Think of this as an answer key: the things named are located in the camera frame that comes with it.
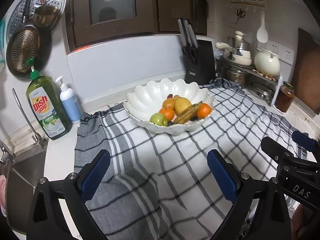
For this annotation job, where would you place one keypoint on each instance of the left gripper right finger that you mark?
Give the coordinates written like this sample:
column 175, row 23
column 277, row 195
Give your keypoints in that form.
column 271, row 218

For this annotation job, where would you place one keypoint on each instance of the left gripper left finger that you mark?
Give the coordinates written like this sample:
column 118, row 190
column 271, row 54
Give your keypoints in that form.
column 46, row 219

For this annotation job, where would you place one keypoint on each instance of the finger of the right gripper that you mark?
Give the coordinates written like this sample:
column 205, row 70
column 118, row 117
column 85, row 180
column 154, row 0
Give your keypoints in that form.
column 283, row 157
column 306, row 142

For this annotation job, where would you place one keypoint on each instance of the large orange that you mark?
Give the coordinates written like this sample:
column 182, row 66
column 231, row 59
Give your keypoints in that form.
column 203, row 111

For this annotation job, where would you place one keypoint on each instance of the overripe banana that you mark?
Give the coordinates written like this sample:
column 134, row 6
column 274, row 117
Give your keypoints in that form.
column 187, row 114

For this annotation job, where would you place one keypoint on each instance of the green apple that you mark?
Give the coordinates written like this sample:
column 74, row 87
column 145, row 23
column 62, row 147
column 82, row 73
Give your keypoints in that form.
column 159, row 119

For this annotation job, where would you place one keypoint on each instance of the amber jar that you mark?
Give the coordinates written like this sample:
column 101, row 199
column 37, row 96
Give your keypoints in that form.
column 285, row 97

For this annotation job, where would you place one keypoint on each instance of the metal pot rack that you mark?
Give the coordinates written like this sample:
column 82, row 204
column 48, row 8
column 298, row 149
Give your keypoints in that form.
column 262, row 86

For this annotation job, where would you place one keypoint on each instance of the metal faucet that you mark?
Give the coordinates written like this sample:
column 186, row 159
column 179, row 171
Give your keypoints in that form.
column 9, row 156

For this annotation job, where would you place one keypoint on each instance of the cream ceramic pot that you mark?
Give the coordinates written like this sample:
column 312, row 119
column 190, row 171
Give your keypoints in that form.
column 267, row 62

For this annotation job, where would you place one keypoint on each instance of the steel pot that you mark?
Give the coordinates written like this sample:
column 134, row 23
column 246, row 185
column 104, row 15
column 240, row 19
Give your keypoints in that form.
column 234, row 74

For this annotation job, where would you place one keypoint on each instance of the dark plum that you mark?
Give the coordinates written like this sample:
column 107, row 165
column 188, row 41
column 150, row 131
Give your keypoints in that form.
column 194, row 118

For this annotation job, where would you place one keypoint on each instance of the checkered grey white cloth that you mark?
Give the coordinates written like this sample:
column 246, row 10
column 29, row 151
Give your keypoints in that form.
column 159, row 186

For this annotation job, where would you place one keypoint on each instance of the white rice spoon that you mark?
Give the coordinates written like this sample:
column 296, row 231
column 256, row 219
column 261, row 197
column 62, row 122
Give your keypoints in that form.
column 262, row 34

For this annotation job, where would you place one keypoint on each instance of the yellow lemon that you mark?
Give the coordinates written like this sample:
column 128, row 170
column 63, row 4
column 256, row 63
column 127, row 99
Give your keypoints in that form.
column 181, row 104

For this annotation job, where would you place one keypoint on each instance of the small mandarin orange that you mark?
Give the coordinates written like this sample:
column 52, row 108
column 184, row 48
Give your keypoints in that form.
column 168, row 112

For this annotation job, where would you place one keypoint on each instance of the yellow mango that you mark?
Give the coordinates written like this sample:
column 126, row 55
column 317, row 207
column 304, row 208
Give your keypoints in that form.
column 170, row 102

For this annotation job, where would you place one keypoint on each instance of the green dish soap bottle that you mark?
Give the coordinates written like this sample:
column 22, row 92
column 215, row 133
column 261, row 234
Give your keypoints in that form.
column 46, row 105

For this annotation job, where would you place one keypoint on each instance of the blue pump bottle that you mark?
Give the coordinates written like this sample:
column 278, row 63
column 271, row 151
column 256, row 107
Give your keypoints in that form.
column 70, row 101

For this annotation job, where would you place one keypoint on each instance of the black knife block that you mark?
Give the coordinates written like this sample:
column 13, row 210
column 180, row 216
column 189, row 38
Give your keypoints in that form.
column 199, row 61

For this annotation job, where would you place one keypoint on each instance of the hanging scissors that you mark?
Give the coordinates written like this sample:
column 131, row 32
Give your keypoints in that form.
column 240, row 13

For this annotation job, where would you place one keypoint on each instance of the hanging colander pan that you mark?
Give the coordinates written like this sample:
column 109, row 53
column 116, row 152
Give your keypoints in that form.
column 23, row 45

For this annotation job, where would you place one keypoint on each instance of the hanging brass bowl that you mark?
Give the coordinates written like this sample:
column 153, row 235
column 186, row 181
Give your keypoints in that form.
column 45, row 16

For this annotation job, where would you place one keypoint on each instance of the dark wooden cabinet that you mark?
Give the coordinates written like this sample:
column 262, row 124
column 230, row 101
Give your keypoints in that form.
column 93, row 21

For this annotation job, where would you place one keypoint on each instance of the perforated steamer tray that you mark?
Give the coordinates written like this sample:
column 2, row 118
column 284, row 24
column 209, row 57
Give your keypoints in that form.
column 16, row 17

